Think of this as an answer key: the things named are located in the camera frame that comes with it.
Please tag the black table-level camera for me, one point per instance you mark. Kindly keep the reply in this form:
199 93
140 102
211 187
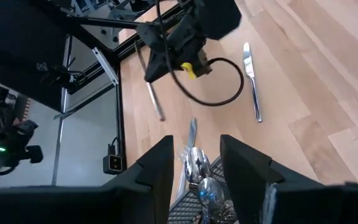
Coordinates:
113 163

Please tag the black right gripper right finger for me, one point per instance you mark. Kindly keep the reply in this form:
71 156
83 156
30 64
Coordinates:
291 205

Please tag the black front crossbar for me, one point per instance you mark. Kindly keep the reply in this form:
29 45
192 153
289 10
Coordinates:
11 46

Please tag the black device with green light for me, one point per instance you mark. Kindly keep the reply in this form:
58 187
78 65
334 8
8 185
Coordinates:
5 149

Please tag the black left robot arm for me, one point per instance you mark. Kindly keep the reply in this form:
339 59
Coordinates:
219 18

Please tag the silver metal pole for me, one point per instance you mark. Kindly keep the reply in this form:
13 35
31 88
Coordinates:
60 130

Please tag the grey mesh cutlery caddy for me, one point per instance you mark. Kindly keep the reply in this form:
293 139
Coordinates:
185 208

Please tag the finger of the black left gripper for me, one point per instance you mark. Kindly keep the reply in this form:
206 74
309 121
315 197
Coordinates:
162 67

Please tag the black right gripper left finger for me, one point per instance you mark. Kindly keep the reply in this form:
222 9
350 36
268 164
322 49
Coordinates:
73 205

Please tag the silver metal bracket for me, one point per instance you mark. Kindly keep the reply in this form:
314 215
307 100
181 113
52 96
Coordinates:
106 65

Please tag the silver metal knife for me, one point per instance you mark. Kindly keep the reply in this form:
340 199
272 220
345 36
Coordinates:
250 68
155 102
193 130

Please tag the silver metal fork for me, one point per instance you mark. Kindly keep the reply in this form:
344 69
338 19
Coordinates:
183 155

